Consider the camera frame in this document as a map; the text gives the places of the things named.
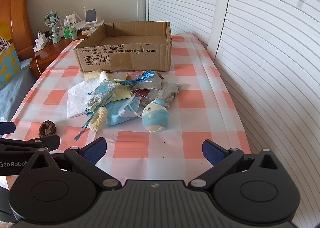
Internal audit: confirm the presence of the white paper towel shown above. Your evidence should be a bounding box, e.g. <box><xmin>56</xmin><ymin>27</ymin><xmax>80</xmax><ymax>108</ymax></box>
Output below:
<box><xmin>66</xmin><ymin>78</ymin><xmax>102</xmax><ymax>118</ymax></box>

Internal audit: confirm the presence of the brown cardboard box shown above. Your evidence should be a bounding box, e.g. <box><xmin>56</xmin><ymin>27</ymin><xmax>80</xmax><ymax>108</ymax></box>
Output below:
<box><xmin>74</xmin><ymin>21</ymin><xmax>172</xmax><ymax>73</ymax></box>

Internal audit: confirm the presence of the white phone stand mirror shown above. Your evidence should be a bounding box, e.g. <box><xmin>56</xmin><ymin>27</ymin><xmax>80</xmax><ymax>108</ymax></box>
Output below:
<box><xmin>83</xmin><ymin>8</ymin><xmax>98</xmax><ymax>29</ymax></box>

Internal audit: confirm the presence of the yellow cleaning cloth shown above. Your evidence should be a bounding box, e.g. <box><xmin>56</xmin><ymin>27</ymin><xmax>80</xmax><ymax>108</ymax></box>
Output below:
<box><xmin>112</xmin><ymin>84</ymin><xmax>131</xmax><ymax>102</ymax></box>
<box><xmin>84</xmin><ymin>70</ymin><xmax>101</xmax><ymax>81</ymax></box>

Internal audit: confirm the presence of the orange foam earplug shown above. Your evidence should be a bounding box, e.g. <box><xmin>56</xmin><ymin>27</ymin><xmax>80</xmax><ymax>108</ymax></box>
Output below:
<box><xmin>125</xmin><ymin>73</ymin><xmax>131</xmax><ymax>80</ymax></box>

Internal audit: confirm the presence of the brown knitted scrunchie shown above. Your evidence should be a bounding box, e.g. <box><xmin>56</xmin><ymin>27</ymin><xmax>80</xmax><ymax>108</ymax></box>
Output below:
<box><xmin>38</xmin><ymin>120</ymin><xmax>56</xmax><ymax>138</ymax></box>

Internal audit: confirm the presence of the wooden nightstand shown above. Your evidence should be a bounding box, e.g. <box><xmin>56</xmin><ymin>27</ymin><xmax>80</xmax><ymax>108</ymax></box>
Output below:
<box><xmin>30</xmin><ymin>38</ymin><xmax>73</xmax><ymax>78</ymax></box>

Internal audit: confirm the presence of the green tube bottle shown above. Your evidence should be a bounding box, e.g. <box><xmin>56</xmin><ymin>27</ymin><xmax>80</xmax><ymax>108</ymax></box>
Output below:
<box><xmin>69</xmin><ymin>22</ymin><xmax>78</xmax><ymax>40</ymax></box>

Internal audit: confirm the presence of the white router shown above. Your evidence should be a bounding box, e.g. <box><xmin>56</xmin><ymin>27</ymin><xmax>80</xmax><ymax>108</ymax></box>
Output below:
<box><xmin>72</xmin><ymin>11</ymin><xmax>105</xmax><ymax>31</ymax></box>

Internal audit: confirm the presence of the grey lace sachet bag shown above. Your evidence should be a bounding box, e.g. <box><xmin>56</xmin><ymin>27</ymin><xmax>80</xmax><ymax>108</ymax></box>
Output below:
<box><xmin>131</xmin><ymin>71</ymin><xmax>163</xmax><ymax>93</ymax></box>

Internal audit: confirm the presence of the white remote control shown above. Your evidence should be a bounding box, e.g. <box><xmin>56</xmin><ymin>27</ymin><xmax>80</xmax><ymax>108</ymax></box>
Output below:
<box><xmin>81</xmin><ymin>28</ymin><xmax>98</xmax><ymax>36</ymax></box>

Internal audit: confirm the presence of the green small box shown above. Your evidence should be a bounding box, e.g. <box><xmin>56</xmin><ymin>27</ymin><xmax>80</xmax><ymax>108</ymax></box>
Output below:
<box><xmin>63</xmin><ymin>26</ymin><xmax>70</xmax><ymax>39</ymax></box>

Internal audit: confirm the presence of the cream knitted scrunchie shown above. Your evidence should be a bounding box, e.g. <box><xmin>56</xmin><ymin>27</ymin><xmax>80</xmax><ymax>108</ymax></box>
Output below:
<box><xmin>88</xmin><ymin>107</ymin><xmax>108</xmax><ymax>130</ymax></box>

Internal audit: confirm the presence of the blue floral sachet pouch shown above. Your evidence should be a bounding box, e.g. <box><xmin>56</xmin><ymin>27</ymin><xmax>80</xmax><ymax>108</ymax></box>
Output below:
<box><xmin>85</xmin><ymin>80</ymin><xmax>119</xmax><ymax>114</ymax></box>

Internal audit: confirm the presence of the blue penguin plush toy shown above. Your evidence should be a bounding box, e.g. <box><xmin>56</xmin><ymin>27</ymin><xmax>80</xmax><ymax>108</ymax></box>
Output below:
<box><xmin>141</xmin><ymin>99</ymin><xmax>169</xmax><ymax>133</ymax></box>

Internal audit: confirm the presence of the white power strip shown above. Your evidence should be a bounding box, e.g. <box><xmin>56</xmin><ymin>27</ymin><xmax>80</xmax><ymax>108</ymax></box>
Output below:
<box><xmin>33</xmin><ymin>30</ymin><xmax>50</xmax><ymax>52</ymax></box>

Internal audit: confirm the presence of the grey blue bedsheet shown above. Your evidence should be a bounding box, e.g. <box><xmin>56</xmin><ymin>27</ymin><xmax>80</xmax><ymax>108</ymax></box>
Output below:
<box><xmin>0</xmin><ymin>58</ymin><xmax>37</xmax><ymax>122</ymax></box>

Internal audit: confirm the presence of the blue tassel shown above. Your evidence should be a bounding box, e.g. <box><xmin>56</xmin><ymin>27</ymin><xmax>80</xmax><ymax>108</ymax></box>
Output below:
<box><xmin>118</xmin><ymin>70</ymin><xmax>155</xmax><ymax>86</ymax></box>

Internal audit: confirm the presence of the yellow duck pattern bag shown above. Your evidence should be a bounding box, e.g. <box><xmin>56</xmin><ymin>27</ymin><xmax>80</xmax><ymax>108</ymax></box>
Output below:
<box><xmin>0</xmin><ymin>37</ymin><xmax>21</xmax><ymax>89</ymax></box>

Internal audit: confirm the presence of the wooden headboard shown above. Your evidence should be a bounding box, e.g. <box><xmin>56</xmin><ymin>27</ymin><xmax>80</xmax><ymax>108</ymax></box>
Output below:
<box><xmin>1</xmin><ymin>0</ymin><xmax>35</xmax><ymax>61</ymax></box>

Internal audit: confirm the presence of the green desk fan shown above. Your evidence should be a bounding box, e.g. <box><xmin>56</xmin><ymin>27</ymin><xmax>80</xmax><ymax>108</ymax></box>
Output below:
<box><xmin>44</xmin><ymin>10</ymin><xmax>61</xmax><ymax>44</ymax></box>

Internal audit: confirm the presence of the white card sign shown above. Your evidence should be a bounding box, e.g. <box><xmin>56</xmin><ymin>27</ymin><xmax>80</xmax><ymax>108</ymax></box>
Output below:
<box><xmin>66</xmin><ymin>13</ymin><xmax>76</xmax><ymax>28</ymax></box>

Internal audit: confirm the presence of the grey fabric pouch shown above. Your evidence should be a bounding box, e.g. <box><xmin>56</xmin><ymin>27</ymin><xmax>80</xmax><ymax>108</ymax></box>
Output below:
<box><xmin>155</xmin><ymin>82</ymin><xmax>183</xmax><ymax>107</ymax></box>

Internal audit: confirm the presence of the blue surgical mask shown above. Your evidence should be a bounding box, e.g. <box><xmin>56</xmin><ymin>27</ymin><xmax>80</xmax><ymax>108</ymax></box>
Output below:
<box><xmin>105</xmin><ymin>95</ymin><xmax>142</xmax><ymax>126</ymax></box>

